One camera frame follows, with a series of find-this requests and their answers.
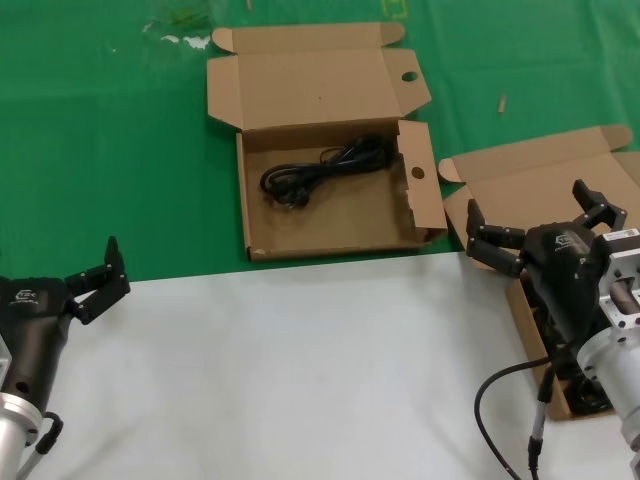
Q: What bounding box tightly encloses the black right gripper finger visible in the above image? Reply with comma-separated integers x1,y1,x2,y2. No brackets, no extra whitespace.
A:
464,198,527,277
571,178,629,234

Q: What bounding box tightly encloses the green table cloth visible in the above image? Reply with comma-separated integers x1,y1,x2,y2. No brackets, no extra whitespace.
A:
0,0,640,284

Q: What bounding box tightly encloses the clear torn plastic film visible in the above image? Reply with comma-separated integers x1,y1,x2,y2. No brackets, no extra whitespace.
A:
141,7,214,51

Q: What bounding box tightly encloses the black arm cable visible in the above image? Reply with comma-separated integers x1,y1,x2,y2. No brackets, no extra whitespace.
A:
473,342,576,480
12,410,65,480

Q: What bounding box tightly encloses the torn-flap open cardboard box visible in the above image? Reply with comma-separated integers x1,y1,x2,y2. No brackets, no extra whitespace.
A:
205,22,449,262

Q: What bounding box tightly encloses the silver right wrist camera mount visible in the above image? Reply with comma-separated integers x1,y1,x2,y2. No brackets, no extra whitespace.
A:
597,227,640,334

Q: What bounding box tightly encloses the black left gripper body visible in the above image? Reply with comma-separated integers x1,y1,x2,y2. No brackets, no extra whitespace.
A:
0,276,76,402

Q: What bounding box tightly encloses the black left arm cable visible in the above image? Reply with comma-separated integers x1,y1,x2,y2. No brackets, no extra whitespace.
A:
12,410,65,480

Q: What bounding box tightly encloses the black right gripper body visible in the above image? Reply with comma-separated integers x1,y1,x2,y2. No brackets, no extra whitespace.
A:
519,221,609,350

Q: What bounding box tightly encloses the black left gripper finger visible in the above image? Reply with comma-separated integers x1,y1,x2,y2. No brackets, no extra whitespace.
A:
74,237,132,327
64,236,116,292

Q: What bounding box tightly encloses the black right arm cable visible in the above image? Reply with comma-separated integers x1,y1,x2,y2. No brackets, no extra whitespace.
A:
473,342,576,480

